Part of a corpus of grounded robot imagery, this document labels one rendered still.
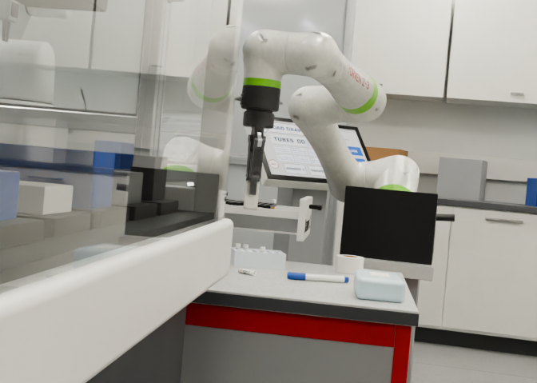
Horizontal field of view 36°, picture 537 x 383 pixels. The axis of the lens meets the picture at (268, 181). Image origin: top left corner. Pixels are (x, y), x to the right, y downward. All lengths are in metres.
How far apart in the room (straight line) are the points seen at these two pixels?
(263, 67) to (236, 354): 0.70
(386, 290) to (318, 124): 0.84
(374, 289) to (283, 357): 0.22
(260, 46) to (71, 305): 1.37
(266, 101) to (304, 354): 0.65
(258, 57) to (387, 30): 3.70
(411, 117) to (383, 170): 3.29
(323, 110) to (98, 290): 1.67
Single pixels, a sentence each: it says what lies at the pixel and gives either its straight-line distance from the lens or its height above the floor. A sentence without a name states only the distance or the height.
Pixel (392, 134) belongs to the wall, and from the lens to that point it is 5.93.
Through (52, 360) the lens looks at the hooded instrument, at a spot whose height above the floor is 0.85.
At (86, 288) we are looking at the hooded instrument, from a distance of 0.72.
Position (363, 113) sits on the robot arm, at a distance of 2.29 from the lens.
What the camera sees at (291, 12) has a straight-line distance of 4.07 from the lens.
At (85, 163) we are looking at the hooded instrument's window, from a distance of 0.72.
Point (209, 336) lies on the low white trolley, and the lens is 1.64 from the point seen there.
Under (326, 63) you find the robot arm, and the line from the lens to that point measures 1.94.
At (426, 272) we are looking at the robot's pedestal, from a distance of 2.43.
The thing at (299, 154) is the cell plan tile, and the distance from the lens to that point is 3.17.
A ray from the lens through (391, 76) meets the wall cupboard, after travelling 5.60.
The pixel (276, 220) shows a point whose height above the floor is 0.87.
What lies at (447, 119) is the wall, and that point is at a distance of 5.92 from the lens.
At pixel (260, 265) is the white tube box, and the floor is 0.77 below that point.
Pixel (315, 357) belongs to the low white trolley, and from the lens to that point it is 1.63.
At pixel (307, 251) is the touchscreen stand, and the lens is 3.26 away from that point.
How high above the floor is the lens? 1.01
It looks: 1 degrees down
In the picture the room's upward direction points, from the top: 5 degrees clockwise
